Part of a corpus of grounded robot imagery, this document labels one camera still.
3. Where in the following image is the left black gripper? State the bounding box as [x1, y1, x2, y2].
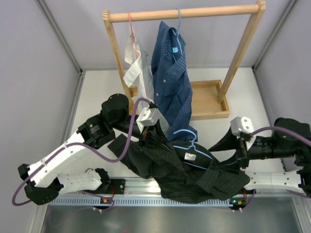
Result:
[112, 115, 173, 152]

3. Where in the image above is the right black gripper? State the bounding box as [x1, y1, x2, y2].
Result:
[208, 127, 296, 175]

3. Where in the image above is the light blue hanger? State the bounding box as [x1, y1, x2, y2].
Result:
[172, 129, 216, 170]

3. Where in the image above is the black striped shirt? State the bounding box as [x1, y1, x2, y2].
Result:
[106, 132, 251, 205]

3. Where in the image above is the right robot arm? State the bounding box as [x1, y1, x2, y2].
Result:
[209, 116, 311, 196]

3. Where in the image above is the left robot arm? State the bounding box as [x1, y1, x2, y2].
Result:
[12, 94, 170, 206]

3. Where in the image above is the blue checked shirt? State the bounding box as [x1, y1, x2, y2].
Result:
[151, 21, 197, 141]

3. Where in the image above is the white shirt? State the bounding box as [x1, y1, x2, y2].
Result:
[123, 35, 171, 136]

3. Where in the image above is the blue hanger with shirt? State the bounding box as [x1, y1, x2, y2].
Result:
[172, 8, 183, 62]

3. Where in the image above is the wooden clothes rack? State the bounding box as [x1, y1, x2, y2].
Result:
[103, 0, 266, 120]

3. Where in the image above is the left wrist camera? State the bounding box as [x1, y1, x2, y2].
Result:
[136, 107, 159, 133]

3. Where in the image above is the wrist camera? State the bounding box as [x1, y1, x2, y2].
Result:
[230, 116, 256, 150]
[136, 107, 159, 133]

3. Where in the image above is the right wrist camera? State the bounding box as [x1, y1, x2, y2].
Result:
[230, 116, 256, 150]

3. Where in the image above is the aluminium mounting rail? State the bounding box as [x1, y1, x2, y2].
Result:
[55, 176, 302, 196]

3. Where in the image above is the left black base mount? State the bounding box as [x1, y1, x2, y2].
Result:
[104, 179, 125, 195]

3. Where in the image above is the pink wire hanger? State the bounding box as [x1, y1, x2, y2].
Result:
[127, 12, 139, 58]

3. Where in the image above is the slotted grey cable duct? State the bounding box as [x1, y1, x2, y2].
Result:
[49, 195, 242, 207]

